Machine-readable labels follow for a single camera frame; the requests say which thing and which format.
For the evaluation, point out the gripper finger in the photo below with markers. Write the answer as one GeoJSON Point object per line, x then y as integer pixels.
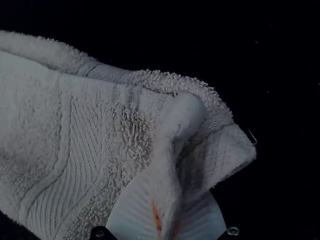
{"type": "Point", "coordinates": [202, 217]}
{"type": "Point", "coordinates": [140, 207]}

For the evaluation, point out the pale towel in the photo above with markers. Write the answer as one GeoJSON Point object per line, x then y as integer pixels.
{"type": "Point", "coordinates": [62, 125]}

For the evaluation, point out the black mat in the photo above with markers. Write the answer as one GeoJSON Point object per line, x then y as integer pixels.
{"type": "Point", "coordinates": [250, 50]}

